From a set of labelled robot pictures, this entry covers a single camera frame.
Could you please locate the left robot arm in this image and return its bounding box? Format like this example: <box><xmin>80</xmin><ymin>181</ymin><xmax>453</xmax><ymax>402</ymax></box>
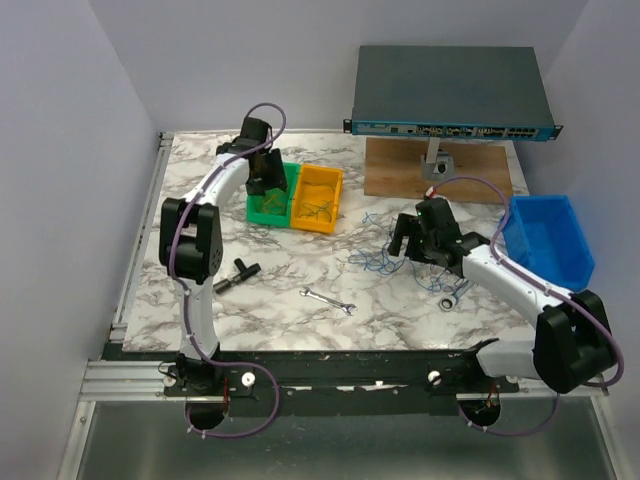
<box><xmin>159</xmin><ymin>116</ymin><xmax>288</xmax><ymax>395</ymax></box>

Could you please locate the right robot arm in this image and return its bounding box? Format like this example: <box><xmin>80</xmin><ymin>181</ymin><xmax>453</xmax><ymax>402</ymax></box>
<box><xmin>388</xmin><ymin>198</ymin><xmax>619</xmax><ymax>394</ymax></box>

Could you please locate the green plastic bin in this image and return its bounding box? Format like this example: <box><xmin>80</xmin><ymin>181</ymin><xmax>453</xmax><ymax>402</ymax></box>
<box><xmin>246</xmin><ymin>162</ymin><xmax>300</xmax><ymax>228</ymax></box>

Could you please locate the wooden board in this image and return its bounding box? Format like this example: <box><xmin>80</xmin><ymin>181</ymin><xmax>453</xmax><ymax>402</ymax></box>
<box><xmin>364</xmin><ymin>137</ymin><xmax>513</xmax><ymax>204</ymax></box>

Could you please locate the orange plastic bin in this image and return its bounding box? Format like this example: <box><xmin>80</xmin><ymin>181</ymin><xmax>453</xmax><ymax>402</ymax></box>
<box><xmin>290</xmin><ymin>164</ymin><xmax>343</xmax><ymax>234</ymax></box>

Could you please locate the silver ratchet wrench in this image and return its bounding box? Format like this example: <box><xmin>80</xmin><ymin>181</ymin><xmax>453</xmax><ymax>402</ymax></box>
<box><xmin>438</xmin><ymin>279</ymin><xmax>473</xmax><ymax>312</ymax></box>

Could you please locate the small open-end wrench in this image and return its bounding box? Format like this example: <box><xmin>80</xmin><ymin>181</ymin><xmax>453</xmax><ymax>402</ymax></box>
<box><xmin>299</xmin><ymin>287</ymin><xmax>357</xmax><ymax>316</ymax></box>

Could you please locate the blue plastic bin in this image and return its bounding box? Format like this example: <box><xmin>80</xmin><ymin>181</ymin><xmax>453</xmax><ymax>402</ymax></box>
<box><xmin>503</xmin><ymin>195</ymin><xmax>594</xmax><ymax>292</ymax></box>

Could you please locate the grey metal stand bracket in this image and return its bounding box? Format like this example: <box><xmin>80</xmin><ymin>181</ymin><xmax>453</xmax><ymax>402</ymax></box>
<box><xmin>420</xmin><ymin>138</ymin><xmax>455</xmax><ymax>182</ymax></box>

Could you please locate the black T-handle tool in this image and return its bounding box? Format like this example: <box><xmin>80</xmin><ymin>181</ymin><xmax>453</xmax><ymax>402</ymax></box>
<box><xmin>213</xmin><ymin>258</ymin><xmax>261</xmax><ymax>295</ymax></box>

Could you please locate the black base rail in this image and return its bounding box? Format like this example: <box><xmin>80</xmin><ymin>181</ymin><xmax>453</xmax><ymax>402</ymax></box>
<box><xmin>103</xmin><ymin>343</ymin><xmax>518</xmax><ymax>422</ymax></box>

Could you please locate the grey network switch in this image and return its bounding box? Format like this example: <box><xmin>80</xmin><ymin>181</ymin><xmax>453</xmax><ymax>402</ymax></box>
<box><xmin>343</xmin><ymin>45</ymin><xmax>562</xmax><ymax>142</ymax></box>

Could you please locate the aluminium frame rail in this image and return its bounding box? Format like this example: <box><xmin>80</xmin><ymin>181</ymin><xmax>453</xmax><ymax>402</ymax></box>
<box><xmin>57</xmin><ymin>132</ymin><xmax>174</xmax><ymax>479</ymax></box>

